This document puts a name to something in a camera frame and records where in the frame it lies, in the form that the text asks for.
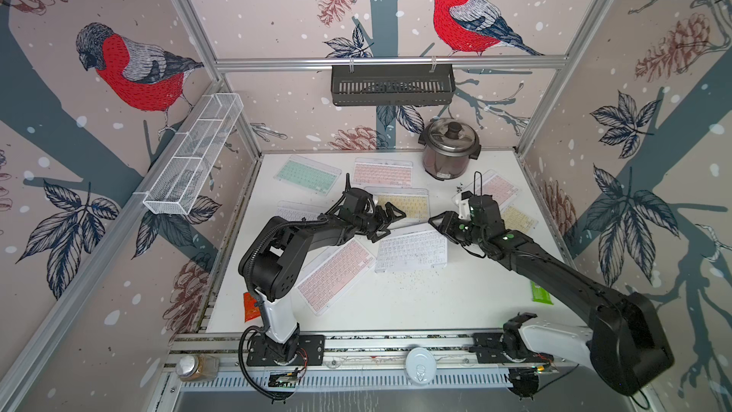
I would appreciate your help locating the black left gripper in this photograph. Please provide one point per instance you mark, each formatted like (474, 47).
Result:
(382, 222)

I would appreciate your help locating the pink keyboard right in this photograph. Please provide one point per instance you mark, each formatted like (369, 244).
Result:
(492, 184)

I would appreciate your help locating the pink keyboard back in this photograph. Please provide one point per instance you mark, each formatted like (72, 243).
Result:
(381, 172)

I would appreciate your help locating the yellow keyboard right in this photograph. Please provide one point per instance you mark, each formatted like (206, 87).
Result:
(515, 219)

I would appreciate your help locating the glass jar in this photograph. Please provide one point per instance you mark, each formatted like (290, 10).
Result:
(197, 368)

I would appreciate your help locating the pink keyboard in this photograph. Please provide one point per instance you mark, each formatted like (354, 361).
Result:
(332, 274)
(492, 184)
(381, 172)

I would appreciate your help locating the aluminium front rail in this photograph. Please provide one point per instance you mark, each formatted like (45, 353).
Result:
(367, 350)

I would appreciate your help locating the steel rice cooker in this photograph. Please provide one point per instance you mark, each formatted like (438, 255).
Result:
(449, 144)

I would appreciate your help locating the pink keyboard front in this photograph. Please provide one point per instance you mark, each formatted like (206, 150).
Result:
(332, 274)

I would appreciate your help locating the red packet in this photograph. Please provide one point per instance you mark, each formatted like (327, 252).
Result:
(251, 309)

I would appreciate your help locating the yellow keyboard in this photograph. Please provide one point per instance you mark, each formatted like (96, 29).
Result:
(415, 202)
(515, 219)

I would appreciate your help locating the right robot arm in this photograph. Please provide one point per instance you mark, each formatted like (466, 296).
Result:
(621, 339)

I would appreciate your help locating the green packet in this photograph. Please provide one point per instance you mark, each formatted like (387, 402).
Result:
(540, 295)

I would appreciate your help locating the green keyboard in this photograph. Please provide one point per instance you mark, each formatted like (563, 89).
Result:
(308, 174)

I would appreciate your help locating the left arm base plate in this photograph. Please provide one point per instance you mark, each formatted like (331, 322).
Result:
(299, 350)

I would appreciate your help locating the white keyboard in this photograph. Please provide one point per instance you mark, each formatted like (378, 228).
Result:
(293, 211)
(418, 247)

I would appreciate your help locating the yellow keyboard centre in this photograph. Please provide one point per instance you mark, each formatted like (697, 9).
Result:
(415, 202)

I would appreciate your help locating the white round cap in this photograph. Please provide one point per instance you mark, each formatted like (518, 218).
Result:
(421, 366)

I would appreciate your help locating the black hanging basket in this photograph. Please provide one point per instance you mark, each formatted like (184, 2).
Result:
(393, 85)

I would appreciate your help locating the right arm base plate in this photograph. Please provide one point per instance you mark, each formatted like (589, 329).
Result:
(492, 349)

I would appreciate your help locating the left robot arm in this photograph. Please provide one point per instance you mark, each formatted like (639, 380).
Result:
(272, 264)

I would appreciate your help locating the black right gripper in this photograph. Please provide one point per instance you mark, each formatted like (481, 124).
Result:
(447, 223)

